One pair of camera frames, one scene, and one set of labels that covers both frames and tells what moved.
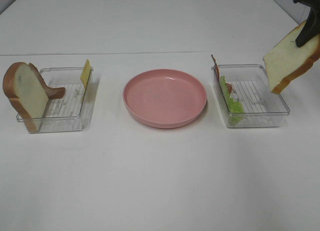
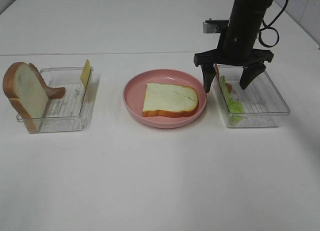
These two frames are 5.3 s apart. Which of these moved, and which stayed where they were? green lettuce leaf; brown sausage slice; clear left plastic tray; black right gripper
Moved: black right gripper
Stayed: green lettuce leaf; clear left plastic tray; brown sausage slice
